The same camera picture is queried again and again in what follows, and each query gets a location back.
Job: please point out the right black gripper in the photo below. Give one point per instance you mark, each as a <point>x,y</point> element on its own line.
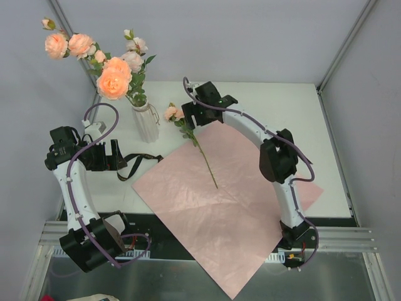
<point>190,113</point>

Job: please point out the pink wrapping paper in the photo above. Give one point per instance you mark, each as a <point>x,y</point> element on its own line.
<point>229,231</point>

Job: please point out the black printed ribbon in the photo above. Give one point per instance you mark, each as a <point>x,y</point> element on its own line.
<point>138,160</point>

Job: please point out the beige cloth bag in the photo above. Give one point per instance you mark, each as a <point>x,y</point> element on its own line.
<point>96,297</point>

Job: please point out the white cable duct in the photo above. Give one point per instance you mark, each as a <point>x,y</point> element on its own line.
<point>140,254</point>
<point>278,257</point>

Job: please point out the left white cable duct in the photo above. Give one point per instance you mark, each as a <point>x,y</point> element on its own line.
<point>140,254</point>

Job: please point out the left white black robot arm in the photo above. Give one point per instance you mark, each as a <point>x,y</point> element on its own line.
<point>90,240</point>

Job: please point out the right white cable duct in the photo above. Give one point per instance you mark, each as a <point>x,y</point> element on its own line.
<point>278,257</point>

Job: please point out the aluminium front rail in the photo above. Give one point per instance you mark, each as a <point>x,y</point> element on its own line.
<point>347,240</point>

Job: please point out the right aluminium frame post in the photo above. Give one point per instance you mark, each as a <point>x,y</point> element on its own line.
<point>346,44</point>

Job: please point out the red cloth item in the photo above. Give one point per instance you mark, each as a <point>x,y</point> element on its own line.
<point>47,298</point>

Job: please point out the pale pink rose stem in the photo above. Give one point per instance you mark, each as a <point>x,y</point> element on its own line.
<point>138,60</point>

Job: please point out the white ribbed ceramic vase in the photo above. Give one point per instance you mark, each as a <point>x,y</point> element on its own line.
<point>147,121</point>

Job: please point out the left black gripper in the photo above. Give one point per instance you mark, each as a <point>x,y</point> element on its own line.
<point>104,157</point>

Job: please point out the peach rose stem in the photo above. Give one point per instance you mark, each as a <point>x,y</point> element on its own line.
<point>176,116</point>
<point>114,78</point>
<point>59,45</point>

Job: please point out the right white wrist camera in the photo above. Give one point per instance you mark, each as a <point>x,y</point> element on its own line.
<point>191,87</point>

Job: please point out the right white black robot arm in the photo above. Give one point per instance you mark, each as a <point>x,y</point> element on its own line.
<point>278,155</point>

